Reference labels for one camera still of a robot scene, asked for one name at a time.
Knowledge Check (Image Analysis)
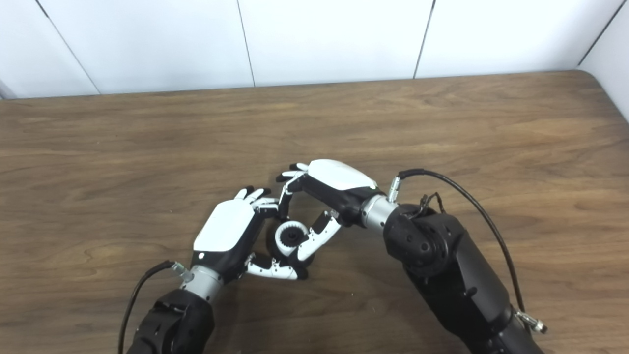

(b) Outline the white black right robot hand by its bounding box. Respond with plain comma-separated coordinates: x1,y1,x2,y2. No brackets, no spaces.
275,158,379,263

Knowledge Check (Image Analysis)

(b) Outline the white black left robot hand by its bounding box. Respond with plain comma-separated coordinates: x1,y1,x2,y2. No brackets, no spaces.
190,185,308,285

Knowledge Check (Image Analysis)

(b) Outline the white plastic ring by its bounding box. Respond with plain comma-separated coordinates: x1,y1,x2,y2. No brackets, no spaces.
274,220,312,259

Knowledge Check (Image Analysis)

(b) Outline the round black plastic part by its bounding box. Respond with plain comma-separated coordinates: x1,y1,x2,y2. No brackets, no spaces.
265,221,315,269

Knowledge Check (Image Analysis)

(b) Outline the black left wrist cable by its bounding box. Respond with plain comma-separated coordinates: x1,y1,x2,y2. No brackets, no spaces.
117,260,194,354

